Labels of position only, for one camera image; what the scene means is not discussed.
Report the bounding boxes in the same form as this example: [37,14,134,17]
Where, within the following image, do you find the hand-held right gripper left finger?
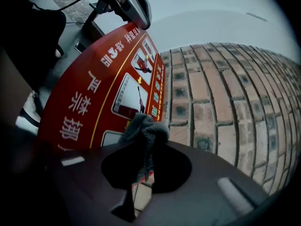
[14,130,154,226]

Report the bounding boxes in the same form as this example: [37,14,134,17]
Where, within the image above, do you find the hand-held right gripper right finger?
[138,139,269,226]

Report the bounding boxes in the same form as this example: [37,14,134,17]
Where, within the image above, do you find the grey cleaning cloth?
[117,113,170,182]

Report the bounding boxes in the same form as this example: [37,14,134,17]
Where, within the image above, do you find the red fire extinguisher cabinet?
[37,22,166,209]

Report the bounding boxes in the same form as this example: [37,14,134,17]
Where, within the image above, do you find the person's white shoe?
[15,90,42,129]

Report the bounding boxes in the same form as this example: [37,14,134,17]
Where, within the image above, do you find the person's black clothing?
[0,0,67,91]

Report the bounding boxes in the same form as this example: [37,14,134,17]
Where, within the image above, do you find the black cable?
[29,0,92,12]

